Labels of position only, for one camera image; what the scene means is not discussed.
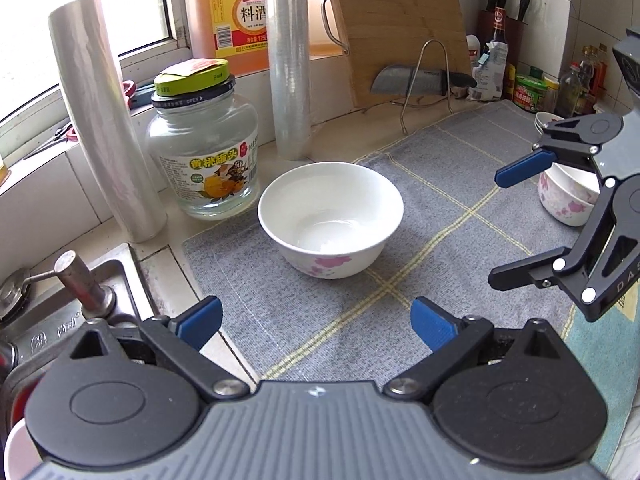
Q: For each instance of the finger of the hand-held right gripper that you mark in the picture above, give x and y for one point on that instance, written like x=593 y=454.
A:
x=525 y=167
x=530 y=267

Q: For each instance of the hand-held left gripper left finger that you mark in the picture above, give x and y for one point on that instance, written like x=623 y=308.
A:
x=200 y=320

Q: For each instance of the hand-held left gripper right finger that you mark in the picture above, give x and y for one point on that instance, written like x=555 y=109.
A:
x=432 y=320

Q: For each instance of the stained white plate fruit print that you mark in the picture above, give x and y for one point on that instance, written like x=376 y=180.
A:
x=542 y=119

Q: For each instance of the green lidded jar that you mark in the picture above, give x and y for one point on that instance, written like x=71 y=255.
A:
x=529 y=95

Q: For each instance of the yellow capped spice jar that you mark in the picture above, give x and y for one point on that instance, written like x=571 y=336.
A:
x=551 y=97

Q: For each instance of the white seasoning packet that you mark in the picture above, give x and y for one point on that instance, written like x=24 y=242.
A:
x=490 y=75

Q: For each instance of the grey and teal checked towel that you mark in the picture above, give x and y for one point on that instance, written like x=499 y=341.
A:
x=310 y=320

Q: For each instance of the glass condiment bottle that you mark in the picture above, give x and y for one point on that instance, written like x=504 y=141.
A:
x=587 y=75

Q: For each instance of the steel sink knob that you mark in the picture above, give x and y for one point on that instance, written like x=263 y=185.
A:
x=82 y=280

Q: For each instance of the dark knife block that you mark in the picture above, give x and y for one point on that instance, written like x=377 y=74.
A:
x=512 y=40

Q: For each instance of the dark sauce bottle red label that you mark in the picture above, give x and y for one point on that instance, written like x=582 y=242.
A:
x=497 y=25

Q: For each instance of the steel kitchen cleaver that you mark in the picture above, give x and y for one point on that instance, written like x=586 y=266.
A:
x=395 y=80

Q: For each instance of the glass jar with yellow lid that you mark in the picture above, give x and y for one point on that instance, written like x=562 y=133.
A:
x=205 y=160

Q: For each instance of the metal sink plug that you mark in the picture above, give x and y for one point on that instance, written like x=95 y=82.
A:
x=15 y=292

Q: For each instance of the bamboo cutting board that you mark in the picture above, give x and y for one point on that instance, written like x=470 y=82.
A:
x=400 y=10

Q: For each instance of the red and white drain basket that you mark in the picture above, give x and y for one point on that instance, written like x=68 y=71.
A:
x=17 y=447

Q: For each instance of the matte plastic bag roll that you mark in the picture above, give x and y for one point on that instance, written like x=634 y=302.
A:
x=100 y=110

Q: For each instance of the clear cling film roll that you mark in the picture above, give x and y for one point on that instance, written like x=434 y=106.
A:
x=290 y=60

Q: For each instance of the large orange cooking wine bottle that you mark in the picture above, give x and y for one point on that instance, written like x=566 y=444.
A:
x=230 y=10

